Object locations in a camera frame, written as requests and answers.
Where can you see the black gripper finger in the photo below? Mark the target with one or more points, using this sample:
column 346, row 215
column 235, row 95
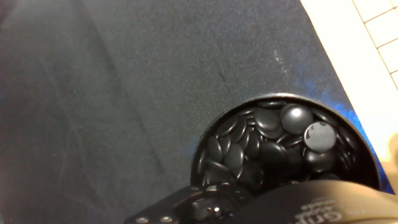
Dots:
column 192, row 205

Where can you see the tan Go board sheet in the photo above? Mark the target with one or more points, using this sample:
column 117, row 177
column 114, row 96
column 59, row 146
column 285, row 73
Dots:
column 357, row 62

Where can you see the blue and black table mat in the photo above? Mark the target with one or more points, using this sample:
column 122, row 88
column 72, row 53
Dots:
column 124, row 93

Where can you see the black go stone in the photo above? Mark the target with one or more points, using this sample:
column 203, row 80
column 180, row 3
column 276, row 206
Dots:
column 297, row 119
column 320, row 137

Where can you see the black bowl of black stones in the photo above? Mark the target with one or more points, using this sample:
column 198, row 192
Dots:
column 365, row 165

